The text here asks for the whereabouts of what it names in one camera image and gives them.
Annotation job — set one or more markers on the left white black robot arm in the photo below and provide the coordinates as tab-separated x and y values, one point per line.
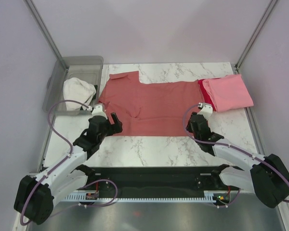
37	196

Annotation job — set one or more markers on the aluminium frame post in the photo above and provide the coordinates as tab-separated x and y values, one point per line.
45	32
252	40

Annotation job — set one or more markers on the white crumpled t-shirt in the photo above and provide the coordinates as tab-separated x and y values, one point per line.
71	94

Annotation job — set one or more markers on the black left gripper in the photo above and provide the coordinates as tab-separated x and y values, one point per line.
114	128

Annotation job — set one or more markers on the white slotted cable duct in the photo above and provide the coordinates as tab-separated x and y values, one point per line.
84	197

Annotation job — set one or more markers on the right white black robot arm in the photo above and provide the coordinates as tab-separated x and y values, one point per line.
265	176

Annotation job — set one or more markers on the magenta red folded t-shirt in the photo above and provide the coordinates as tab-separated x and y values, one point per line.
206	96

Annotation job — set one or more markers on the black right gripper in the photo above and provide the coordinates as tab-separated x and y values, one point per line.
188	127

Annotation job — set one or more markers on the salmon red t-shirt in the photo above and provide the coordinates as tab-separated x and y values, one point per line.
155	109

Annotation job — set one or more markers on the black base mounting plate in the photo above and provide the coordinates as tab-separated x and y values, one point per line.
153	181

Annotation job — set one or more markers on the grey transparent plastic bin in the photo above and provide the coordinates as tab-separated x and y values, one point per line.
86	68

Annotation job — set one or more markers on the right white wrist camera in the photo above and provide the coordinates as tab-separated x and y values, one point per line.
205	109

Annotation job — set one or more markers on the left aluminium frame post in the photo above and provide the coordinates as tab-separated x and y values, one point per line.
45	32

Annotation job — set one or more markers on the right aluminium frame post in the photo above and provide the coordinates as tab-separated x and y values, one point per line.
252	40

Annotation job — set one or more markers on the light pink folded t-shirt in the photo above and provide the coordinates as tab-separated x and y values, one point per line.
228	92

